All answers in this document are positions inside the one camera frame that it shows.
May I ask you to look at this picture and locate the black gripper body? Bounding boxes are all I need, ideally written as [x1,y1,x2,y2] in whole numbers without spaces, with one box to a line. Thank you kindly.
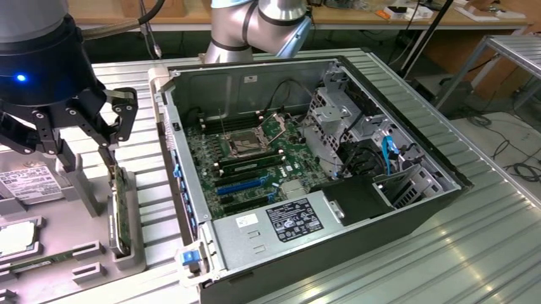
[0,15,107,129]

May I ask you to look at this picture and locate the green graphics card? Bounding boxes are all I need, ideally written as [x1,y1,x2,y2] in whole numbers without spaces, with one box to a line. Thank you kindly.
[98,145,138,257]

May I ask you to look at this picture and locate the silver hard disk drive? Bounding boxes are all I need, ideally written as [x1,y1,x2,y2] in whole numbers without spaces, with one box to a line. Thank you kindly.
[0,144,68,206]

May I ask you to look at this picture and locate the blue card retainer strip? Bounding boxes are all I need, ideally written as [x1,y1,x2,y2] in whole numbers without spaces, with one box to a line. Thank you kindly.
[171,150,199,229]

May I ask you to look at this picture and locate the thin locking lever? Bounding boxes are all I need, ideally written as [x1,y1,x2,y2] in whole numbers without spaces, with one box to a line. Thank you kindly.
[218,107,229,142]

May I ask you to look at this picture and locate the black RAM slot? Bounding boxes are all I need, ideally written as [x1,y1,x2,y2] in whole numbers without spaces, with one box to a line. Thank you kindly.
[198,111,263,127]
[214,148,285,168]
[202,119,266,135]

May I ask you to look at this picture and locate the grey parts rack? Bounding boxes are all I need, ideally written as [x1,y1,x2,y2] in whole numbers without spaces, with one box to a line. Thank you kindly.
[0,153,148,304]

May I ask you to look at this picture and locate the CPU socket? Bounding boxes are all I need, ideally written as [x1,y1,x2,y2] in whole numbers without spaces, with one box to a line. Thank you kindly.
[226,131,271,159]

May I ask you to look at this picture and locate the black expansion slot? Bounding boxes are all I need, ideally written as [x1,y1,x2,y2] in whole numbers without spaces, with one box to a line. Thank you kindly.
[218,193,273,207]
[222,201,275,216]
[213,172,274,189]

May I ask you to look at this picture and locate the dark RAM stick white label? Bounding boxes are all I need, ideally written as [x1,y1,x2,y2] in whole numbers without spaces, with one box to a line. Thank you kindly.
[218,155,285,177]

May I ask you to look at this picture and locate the silver CPU chip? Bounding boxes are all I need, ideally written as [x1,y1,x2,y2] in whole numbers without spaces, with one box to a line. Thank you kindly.
[0,220,42,257]

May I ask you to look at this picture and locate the metal socket cover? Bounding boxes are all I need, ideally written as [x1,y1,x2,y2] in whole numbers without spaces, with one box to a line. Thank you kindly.
[255,112,291,148]

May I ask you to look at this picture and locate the green RAM stick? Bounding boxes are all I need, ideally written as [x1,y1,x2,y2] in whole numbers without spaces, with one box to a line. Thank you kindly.
[0,243,94,274]

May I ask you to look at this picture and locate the green motherboard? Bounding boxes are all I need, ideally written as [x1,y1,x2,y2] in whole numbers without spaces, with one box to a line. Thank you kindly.
[181,110,335,221]

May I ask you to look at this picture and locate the silver chipset heatsink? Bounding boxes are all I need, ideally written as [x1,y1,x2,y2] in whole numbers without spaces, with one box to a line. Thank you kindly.
[278,180,307,196]

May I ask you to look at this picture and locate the blue case latch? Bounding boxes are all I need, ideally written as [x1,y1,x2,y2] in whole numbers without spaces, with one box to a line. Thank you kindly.
[179,250,201,266]

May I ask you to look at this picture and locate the silver power supply unit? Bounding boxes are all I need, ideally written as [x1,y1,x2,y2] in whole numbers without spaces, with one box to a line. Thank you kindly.
[210,191,349,272]

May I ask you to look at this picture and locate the silver disk bay cage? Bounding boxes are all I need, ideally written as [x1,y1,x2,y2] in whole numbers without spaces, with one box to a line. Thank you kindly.
[302,85,369,178]

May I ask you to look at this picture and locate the black plastic shroud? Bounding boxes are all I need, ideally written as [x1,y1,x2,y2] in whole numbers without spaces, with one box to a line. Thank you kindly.
[310,175,397,227]

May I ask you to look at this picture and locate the black open PC case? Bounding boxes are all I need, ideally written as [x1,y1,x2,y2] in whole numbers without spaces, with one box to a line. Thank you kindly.
[147,55,473,304]

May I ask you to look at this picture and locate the vented silver disk bay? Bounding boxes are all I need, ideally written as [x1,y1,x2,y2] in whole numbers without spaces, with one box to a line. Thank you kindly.
[372,163,462,212]

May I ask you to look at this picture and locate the black slanted pole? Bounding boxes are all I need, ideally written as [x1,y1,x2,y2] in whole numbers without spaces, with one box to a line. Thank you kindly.
[400,0,456,79]

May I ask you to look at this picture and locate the flat white box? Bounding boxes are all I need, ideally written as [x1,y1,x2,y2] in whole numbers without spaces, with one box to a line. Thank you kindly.
[397,8,436,22]

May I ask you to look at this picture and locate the dark grey box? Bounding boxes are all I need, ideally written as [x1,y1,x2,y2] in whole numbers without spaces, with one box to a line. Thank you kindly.
[412,74,474,105]

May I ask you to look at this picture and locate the large brown box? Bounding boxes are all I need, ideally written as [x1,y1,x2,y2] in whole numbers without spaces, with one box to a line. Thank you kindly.
[422,30,529,101]

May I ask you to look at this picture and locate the white flat carton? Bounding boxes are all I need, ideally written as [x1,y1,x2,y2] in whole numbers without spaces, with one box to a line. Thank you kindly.
[454,0,502,22]

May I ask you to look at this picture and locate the thick black camera cable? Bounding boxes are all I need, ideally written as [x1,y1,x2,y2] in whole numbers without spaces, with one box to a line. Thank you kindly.
[82,0,167,41]

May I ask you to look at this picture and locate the thin cable silver plug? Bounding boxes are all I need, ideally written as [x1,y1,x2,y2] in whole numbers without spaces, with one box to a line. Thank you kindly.
[142,0,164,60]

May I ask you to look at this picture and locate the black looped wire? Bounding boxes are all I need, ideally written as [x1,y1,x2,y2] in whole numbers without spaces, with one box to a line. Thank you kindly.
[263,79,317,117]

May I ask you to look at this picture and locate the wooden desk white frame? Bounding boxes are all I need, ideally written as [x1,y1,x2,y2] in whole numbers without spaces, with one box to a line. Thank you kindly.
[67,0,535,32]

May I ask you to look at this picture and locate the black wire bundle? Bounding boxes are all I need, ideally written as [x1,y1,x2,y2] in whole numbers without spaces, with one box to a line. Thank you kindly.
[337,141,384,178]

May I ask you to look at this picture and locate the blue wire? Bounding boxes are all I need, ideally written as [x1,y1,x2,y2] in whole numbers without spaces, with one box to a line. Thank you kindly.
[381,135,401,175]

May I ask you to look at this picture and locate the black loose cables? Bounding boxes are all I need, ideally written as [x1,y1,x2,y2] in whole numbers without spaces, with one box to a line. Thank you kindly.
[466,113,541,184]

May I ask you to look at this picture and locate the metal frame slatted table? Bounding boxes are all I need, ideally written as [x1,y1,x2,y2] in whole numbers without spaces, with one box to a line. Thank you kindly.
[434,34,541,111]

